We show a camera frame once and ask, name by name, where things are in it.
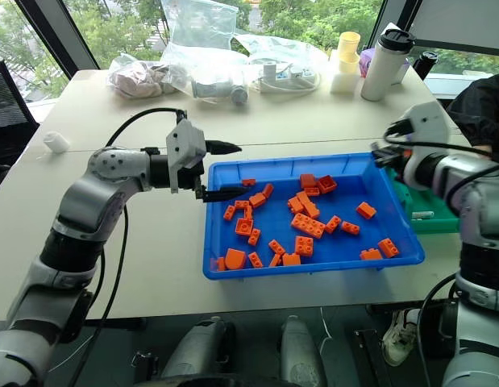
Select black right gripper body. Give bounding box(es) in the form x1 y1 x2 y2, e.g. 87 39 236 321
370 141 412 169

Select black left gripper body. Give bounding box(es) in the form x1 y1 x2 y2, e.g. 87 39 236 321
177 159 209 202

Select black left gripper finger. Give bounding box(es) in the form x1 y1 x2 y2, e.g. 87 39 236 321
203 139 243 156
202 185 252 203

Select green plastic bin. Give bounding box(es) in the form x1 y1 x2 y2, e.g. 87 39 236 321
385 166 462 235

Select blue plastic bin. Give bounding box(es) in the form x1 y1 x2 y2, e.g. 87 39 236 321
202 152 426 282

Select white bottle in plastic bag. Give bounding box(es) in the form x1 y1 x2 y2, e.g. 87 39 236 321
191 77 250 106

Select rounded orange toy brick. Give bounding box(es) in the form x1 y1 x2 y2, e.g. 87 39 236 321
223 248 247 271

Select white tumbler with black lid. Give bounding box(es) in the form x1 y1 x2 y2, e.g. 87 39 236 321
360 28 417 102

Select long orange toy brick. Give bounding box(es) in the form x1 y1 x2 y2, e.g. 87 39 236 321
290 212 327 239

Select white power strip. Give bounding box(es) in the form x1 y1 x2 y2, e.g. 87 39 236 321
257 60 319 94

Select purple box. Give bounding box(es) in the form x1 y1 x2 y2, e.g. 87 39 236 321
359 47 376 78

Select black bottle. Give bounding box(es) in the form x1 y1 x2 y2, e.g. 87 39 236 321
413 51 439 82

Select person in black clothing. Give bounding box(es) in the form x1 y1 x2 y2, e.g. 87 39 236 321
445 73 499 163

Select plastic bag with pink contents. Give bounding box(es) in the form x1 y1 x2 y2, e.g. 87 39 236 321
106 53 190 98

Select pale yellow cup stack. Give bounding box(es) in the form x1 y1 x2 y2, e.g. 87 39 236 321
337 31 362 74

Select clear zip plastic bag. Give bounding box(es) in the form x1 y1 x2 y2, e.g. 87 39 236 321
159 0 239 69

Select small white cylinder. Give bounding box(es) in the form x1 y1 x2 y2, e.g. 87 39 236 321
43 131 69 154

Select white sneaker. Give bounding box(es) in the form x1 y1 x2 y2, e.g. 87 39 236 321
381 307 422 367

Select black mesh chair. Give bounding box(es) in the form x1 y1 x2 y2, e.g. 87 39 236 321
0 59 41 194

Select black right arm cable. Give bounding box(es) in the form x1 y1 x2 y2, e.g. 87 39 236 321
383 119 499 213

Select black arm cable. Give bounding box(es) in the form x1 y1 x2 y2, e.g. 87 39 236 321
67 106 190 387
383 119 499 213

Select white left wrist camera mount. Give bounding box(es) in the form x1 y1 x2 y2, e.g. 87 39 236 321
165 119 206 195

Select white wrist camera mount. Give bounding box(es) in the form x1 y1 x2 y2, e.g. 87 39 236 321
165 119 206 195
388 102 452 191

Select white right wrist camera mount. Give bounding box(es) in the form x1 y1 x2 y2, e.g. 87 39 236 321
388 102 452 191

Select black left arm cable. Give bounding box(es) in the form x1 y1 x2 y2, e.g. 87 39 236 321
67 106 190 387

